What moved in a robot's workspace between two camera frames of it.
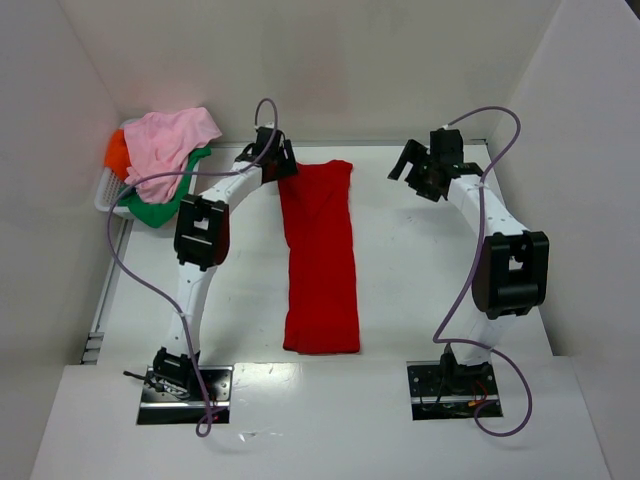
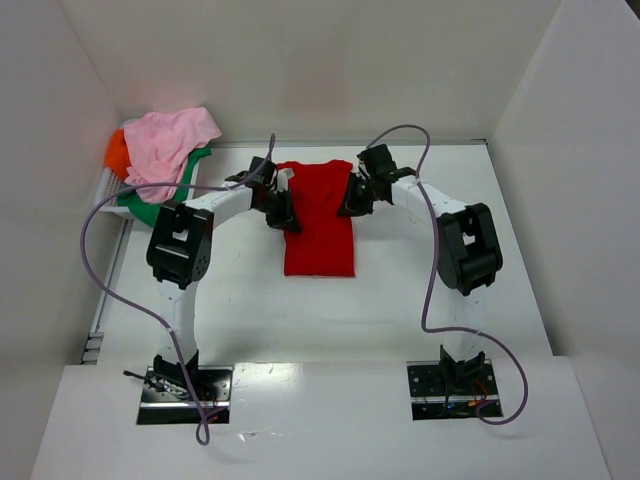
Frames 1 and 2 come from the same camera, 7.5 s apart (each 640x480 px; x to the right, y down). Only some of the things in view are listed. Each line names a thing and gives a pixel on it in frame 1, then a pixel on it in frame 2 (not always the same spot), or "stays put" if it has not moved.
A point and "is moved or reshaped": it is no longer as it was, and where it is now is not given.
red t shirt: (322, 313) is moved or reshaped
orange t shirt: (117, 156) stays put
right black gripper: (417, 171) → (355, 198)
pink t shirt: (158, 142) stays put
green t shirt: (155, 215) stays put
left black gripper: (282, 162) → (280, 211)
